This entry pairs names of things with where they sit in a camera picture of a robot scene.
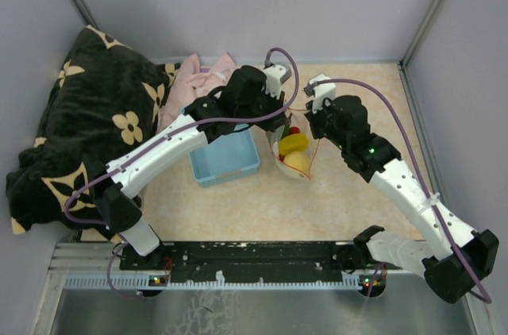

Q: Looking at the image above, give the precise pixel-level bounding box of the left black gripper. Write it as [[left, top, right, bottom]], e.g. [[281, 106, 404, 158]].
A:
[[237, 84, 288, 133]]

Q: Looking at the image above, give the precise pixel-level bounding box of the red strawberry bunch with leaves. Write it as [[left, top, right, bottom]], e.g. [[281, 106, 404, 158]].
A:
[[279, 125, 301, 162]]

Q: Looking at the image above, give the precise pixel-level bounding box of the yellow starfruit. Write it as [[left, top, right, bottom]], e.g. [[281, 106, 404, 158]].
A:
[[279, 133, 309, 156]]

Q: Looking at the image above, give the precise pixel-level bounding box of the clear zip top bag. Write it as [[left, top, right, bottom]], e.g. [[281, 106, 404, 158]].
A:
[[266, 108, 319, 181]]

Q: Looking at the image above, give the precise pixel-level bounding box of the yellow pear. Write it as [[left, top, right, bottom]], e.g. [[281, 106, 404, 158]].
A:
[[283, 151, 311, 173]]

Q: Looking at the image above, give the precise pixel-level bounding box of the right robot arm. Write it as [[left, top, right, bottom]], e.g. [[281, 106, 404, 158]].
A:
[[305, 95, 499, 303]]

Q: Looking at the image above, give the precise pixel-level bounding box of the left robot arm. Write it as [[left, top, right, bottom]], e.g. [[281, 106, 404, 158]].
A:
[[90, 64, 292, 269]]

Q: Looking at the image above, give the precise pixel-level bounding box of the light blue plastic basket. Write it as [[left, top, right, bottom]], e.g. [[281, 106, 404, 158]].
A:
[[189, 124, 260, 187]]

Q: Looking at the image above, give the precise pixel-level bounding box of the pink cloth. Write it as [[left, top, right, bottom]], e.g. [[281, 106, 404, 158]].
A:
[[156, 53, 237, 133]]

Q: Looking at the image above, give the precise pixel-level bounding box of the black floral plush blanket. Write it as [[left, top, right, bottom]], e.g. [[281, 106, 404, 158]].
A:
[[6, 25, 180, 239]]

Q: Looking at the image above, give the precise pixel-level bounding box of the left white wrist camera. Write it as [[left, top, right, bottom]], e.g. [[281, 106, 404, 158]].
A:
[[263, 64, 292, 99]]

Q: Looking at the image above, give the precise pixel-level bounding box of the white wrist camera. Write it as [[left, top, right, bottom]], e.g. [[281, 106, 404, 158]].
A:
[[303, 73, 336, 114], [263, 64, 292, 99]]

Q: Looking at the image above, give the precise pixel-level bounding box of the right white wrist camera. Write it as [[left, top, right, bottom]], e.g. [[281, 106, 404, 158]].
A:
[[303, 73, 336, 114]]

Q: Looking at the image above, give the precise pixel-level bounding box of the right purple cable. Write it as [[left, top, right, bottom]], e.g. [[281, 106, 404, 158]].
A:
[[313, 78, 492, 304]]

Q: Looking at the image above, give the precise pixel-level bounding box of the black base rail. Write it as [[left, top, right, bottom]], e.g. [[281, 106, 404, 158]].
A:
[[120, 241, 374, 283]]

